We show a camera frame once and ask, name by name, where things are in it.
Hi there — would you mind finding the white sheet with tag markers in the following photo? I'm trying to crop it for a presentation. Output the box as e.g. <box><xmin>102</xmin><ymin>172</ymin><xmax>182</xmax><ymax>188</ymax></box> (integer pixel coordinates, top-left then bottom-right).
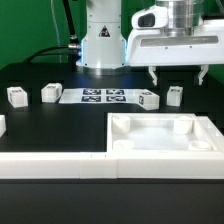
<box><xmin>59</xmin><ymin>88</ymin><xmax>140</xmax><ymax>104</ymax></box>

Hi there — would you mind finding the black cable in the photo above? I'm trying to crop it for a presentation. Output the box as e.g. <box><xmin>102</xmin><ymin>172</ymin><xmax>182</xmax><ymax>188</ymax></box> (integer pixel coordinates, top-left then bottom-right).
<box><xmin>22</xmin><ymin>0</ymin><xmax>82</xmax><ymax>64</ymax></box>

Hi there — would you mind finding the grey thin cable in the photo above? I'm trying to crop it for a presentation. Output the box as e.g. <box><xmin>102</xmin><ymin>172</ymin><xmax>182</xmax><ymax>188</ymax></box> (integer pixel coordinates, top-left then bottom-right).
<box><xmin>50</xmin><ymin>0</ymin><xmax>63</xmax><ymax>64</ymax></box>

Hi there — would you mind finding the white U-shaped obstacle fence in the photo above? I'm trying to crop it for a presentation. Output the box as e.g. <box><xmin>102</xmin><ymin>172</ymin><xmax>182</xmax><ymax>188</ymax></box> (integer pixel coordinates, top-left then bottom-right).
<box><xmin>0</xmin><ymin>115</ymin><xmax>224</xmax><ymax>180</ymax></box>

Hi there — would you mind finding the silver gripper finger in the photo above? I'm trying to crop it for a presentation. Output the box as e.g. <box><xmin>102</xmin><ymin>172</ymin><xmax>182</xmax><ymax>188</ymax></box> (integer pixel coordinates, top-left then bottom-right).
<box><xmin>148</xmin><ymin>66</ymin><xmax>158</xmax><ymax>86</ymax></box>
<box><xmin>197</xmin><ymin>65</ymin><xmax>209</xmax><ymax>85</ymax></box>

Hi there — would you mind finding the white square table top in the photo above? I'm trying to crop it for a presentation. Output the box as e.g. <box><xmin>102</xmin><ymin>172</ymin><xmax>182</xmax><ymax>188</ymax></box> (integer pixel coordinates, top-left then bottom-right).
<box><xmin>107</xmin><ymin>113</ymin><xmax>224</xmax><ymax>152</ymax></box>

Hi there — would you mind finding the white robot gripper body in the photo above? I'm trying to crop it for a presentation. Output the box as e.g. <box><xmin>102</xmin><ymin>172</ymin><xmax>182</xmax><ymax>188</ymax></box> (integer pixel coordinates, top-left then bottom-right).
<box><xmin>127</xmin><ymin>4</ymin><xmax>224</xmax><ymax>67</ymax></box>

